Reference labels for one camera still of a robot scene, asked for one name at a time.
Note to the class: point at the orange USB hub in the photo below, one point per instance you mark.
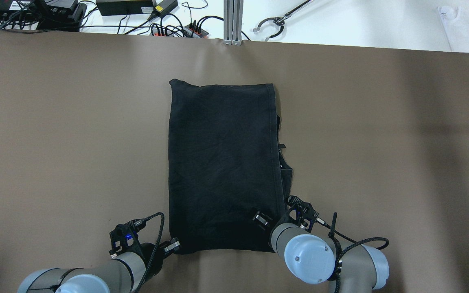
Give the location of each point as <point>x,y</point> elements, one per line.
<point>189,31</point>

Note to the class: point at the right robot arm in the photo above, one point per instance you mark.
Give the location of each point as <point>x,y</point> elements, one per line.
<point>312,251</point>

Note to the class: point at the aluminium frame post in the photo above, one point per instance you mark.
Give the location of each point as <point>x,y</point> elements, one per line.
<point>233,13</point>

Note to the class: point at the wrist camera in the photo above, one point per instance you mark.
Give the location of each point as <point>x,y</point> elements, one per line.
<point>124,238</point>
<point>305,215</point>

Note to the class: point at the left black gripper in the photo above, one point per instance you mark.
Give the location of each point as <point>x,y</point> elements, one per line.
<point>150,250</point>

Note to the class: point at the metal rod tool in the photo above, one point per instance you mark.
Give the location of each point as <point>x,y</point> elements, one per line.
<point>279,22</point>

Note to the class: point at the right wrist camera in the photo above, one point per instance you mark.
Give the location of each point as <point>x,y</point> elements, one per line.
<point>305,215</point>

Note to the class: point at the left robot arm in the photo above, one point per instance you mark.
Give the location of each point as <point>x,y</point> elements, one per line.
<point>122,274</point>

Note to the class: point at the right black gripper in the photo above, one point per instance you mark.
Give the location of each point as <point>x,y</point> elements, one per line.
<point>280,221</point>

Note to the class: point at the black t-shirt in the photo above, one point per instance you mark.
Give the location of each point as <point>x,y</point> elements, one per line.
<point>224,166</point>

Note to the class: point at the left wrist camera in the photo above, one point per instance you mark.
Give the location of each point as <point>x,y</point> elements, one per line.
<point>124,238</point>

